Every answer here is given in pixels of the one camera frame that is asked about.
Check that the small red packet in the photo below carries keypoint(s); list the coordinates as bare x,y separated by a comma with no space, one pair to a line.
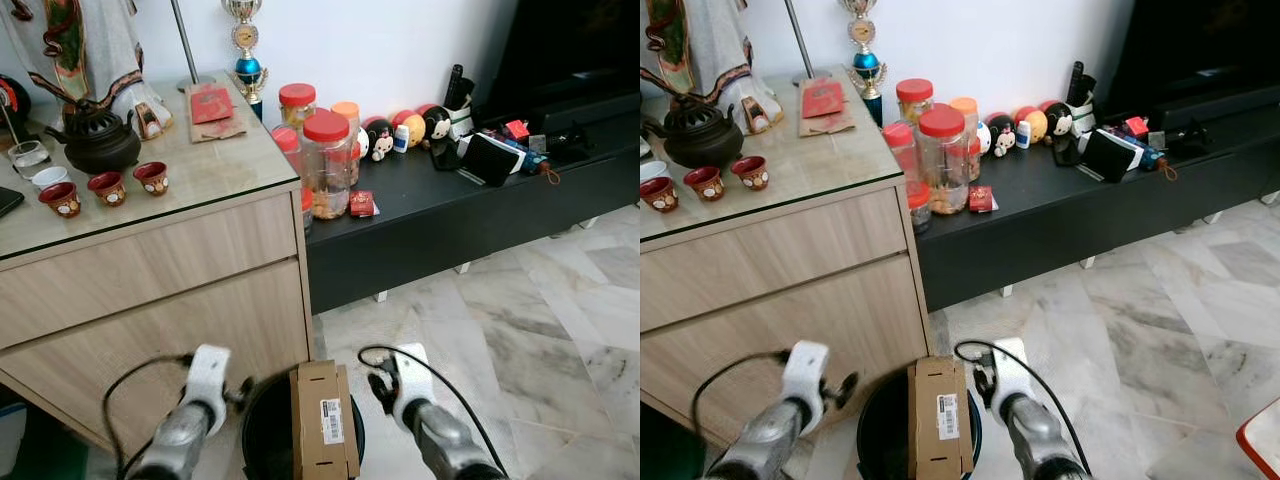
362,204
981,199

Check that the black television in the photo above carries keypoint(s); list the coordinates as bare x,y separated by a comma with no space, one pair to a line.
1200,45
570,50

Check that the black and cream toy figure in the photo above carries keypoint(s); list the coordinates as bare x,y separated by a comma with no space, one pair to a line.
437,122
1058,118

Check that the orange round toy figure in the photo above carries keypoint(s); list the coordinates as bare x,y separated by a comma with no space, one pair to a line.
1033,124
412,128

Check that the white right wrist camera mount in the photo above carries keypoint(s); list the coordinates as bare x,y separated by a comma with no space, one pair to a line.
413,380
1010,375

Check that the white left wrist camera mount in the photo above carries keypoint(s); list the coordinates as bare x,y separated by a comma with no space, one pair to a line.
805,380
205,385

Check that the small red tea cup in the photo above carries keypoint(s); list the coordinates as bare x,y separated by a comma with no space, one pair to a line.
152,180
705,185
660,196
752,174
108,190
62,202

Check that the black and red round object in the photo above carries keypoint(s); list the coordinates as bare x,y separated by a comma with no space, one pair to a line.
12,100

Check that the black low tv console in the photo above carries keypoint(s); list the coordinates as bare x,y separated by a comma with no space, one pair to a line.
1080,215
450,220

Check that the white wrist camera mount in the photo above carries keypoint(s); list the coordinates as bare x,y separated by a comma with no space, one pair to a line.
413,380
1010,375
805,380
205,385

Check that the dark green container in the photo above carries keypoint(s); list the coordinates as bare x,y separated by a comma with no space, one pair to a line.
40,445
668,445

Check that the red envelope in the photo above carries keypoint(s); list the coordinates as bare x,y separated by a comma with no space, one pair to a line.
822,98
211,105

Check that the orange lid plastic jar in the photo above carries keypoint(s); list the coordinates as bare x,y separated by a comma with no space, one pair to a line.
348,115
967,112

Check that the black round rubbish bin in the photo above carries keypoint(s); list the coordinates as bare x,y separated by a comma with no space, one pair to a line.
268,430
885,430

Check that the grey metal pole stand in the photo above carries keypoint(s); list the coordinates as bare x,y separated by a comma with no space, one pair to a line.
800,38
185,40

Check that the light wooden cabinet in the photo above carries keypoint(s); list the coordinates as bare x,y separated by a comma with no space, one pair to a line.
780,275
150,280

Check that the small white cup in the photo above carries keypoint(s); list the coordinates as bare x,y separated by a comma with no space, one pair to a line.
652,171
50,178

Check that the red lid jar yellow contents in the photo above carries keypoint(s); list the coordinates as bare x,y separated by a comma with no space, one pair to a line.
297,105
914,100

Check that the white robed deity statue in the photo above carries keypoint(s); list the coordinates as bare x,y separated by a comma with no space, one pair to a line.
715,45
90,50

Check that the black remote in holder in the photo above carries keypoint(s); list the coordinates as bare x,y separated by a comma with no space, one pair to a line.
458,100
1080,95

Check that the black flat phone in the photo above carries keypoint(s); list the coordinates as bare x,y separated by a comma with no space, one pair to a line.
10,202

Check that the silver and blue trophy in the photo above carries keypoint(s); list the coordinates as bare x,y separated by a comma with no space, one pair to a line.
864,50
246,55

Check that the large red lid snack jar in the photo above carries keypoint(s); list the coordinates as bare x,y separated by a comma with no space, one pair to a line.
943,160
326,165

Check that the small red box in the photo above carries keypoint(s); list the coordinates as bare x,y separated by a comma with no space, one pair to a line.
1137,127
516,131

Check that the black incense burner pot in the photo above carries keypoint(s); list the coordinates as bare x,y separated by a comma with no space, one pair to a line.
98,145
700,138

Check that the small red lid jar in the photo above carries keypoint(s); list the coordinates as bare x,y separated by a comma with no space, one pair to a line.
287,150
898,150

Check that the brown paper sheet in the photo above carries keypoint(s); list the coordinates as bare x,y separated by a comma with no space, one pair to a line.
225,132
835,126

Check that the black flat pouch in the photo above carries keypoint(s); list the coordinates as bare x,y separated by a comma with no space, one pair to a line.
488,160
1108,155

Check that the black eared mouse toy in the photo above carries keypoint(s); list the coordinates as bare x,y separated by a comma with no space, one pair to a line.
379,140
1001,136

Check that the small white bottle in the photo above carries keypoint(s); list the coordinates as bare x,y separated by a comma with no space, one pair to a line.
401,138
1023,134

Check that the red plastic stool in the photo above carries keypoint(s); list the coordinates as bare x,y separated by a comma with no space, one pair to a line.
1262,440

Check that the brown cardboard box with label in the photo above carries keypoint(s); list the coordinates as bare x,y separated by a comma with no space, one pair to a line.
942,415
325,420

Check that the clear drinking glass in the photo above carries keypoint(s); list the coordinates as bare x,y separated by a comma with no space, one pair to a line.
28,160

